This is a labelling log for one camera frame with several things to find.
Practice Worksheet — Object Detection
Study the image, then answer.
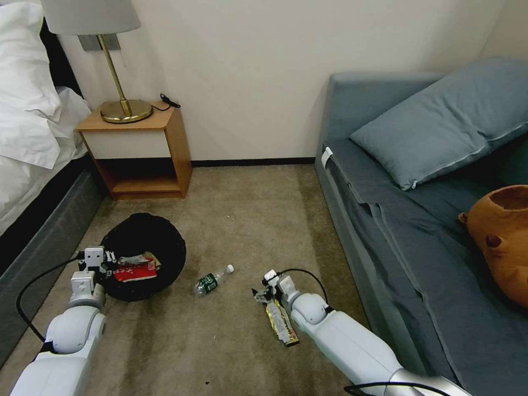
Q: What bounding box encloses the black round trash bin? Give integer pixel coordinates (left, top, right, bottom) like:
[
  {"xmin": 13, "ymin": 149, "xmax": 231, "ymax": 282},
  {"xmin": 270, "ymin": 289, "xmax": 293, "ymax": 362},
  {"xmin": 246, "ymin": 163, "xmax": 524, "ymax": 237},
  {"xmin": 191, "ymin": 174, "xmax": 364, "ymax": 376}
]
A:
[{"xmin": 98, "ymin": 212, "xmax": 187, "ymax": 303}]

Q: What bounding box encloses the white duvet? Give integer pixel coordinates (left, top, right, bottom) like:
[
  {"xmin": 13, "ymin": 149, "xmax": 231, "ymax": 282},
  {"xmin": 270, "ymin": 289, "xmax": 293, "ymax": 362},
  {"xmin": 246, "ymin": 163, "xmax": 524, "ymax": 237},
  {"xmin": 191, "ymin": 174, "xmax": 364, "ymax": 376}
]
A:
[{"xmin": 0, "ymin": 85, "xmax": 92, "ymax": 237}]

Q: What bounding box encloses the red snack packet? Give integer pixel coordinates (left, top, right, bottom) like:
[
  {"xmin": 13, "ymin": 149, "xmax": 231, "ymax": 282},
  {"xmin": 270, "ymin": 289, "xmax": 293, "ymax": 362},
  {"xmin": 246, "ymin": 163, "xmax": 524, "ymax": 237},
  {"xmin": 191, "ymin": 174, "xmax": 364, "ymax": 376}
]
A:
[{"xmin": 113, "ymin": 263, "xmax": 159, "ymax": 284}]

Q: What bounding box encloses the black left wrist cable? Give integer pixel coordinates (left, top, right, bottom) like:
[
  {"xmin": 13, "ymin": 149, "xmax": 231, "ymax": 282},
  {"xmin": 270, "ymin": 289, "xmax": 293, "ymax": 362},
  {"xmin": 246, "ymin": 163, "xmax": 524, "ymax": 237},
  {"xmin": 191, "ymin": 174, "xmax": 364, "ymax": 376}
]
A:
[{"xmin": 15, "ymin": 257, "xmax": 86, "ymax": 344}]

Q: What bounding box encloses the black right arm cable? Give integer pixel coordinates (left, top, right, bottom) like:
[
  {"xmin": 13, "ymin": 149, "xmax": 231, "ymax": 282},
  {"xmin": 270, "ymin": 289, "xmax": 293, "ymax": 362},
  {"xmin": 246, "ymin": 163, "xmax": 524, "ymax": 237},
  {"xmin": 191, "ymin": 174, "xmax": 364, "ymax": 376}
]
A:
[{"xmin": 344, "ymin": 381, "xmax": 459, "ymax": 396}]

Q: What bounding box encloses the wooden nightstand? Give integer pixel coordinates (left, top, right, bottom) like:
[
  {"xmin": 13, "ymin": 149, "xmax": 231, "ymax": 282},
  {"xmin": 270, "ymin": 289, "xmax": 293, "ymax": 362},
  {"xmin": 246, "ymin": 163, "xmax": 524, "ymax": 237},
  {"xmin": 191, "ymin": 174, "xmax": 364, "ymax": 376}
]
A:
[{"xmin": 76, "ymin": 100, "xmax": 194, "ymax": 201}]

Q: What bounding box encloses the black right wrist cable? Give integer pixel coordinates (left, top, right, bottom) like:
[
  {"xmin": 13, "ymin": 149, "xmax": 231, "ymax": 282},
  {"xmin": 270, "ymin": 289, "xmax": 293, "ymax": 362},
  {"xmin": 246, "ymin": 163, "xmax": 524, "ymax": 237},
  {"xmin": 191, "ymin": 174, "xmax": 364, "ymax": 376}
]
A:
[{"xmin": 275, "ymin": 268, "xmax": 332, "ymax": 311}]

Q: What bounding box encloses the grey bed frame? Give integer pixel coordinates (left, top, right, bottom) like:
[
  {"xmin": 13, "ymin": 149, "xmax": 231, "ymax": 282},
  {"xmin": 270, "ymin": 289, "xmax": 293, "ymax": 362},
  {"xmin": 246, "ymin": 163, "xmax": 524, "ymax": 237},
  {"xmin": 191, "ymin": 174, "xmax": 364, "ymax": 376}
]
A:
[{"xmin": 0, "ymin": 156, "xmax": 105, "ymax": 369}]

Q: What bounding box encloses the black headboard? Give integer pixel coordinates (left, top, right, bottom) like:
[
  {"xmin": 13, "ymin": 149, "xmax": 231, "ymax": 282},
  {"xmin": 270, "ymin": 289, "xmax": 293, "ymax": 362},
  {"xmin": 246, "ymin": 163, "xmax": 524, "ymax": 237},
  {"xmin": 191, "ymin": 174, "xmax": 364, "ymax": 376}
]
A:
[{"xmin": 39, "ymin": 18, "xmax": 86, "ymax": 105}]

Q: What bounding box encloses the brass lamp grey shade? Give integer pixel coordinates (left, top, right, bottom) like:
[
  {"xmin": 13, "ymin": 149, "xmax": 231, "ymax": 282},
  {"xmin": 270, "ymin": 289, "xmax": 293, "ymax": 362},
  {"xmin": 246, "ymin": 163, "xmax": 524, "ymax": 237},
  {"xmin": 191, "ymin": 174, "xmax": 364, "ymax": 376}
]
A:
[{"xmin": 40, "ymin": 0, "xmax": 154, "ymax": 124}]

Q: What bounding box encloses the black lamp cord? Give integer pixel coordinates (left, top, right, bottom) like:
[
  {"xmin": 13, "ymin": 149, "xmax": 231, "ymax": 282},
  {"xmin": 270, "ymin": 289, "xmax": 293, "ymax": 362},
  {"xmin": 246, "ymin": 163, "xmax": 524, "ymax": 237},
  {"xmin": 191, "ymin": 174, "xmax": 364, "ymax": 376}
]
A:
[{"xmin": 150, "ymin": 93, "xmax": 182, "ymax": 112}]

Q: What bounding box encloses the yellow snack wrapper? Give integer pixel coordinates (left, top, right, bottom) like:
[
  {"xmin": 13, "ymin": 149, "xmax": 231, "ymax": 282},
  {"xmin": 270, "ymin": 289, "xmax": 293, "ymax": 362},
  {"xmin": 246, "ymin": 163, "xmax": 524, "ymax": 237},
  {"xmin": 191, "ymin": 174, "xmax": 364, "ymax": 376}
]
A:
[{"xmin": 265, "ymin": 299, "xmax": 301, "ymax": 347}]

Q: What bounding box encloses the brown plush toy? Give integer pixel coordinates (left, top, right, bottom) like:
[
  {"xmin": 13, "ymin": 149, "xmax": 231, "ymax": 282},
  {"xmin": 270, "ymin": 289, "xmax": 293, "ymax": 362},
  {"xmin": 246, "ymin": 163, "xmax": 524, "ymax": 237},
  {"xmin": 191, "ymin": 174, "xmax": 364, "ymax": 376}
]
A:
[{"xmin": 457, "ymin": 185, "xmax": 528, "ymax": 317}]

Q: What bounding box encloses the grey wall switch plate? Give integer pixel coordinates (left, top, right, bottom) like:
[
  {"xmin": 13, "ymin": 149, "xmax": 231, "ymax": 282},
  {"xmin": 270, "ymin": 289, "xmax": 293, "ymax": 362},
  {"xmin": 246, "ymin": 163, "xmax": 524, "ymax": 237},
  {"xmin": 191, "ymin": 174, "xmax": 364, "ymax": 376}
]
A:
[{"xmin": 78, "ymin": 34, "xmax": 122, "ymax": 52}]

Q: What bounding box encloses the blue-grey sofa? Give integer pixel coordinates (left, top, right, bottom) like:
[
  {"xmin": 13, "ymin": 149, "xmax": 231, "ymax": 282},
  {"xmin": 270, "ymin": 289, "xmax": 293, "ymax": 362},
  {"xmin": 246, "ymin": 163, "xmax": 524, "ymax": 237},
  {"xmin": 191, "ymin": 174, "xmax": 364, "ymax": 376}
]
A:
[{"xmin": 314, "ymin": 57, "xmax": 528, "ymax": 396}]

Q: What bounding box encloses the dark green cushion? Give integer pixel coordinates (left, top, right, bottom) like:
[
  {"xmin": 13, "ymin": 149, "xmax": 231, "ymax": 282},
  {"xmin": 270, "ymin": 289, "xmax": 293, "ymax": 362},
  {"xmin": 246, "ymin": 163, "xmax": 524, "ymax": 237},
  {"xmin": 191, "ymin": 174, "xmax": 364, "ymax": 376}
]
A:
[{"xmin": 494, "ymin": 139, "xmax": 528, "ymax": 189}]

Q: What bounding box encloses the clear bottle green label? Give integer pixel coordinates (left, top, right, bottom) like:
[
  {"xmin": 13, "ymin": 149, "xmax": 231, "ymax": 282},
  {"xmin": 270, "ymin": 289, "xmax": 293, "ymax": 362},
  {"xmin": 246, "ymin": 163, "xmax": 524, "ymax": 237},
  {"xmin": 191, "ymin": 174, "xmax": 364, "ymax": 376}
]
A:
[{"xmin": 192, "ymin": 263, "xmax": 235, "ymax": 296}]

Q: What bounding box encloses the white pillow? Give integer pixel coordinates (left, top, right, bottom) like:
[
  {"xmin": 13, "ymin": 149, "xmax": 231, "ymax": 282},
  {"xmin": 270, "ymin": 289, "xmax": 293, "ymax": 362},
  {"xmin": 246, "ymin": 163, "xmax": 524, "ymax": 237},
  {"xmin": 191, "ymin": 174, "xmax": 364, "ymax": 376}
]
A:
[{"xmin": 0, "ymin": 0, "xmax": 63, "ymax": 121}]

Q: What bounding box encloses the blue-grey cushion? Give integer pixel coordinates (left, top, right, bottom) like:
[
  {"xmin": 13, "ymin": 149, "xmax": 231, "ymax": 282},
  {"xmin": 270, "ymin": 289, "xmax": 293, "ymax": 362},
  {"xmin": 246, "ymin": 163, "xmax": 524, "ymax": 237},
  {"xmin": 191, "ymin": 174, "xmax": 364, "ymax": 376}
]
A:
[{"xmin": 349, "ymin": 57, "xmax": 528, "ymax": 192}]

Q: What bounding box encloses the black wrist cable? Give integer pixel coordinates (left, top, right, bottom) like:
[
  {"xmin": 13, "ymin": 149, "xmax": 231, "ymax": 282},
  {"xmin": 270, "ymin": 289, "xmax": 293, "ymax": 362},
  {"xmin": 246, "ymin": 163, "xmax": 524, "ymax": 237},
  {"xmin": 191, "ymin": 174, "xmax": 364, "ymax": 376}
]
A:
[
  {"xmin": 275, "ymin": 268, "xmax": 332, "ymax": 311},
  {"xmin": 15, "ymin": 257, "xmax": 86, "ymax": 344}
]

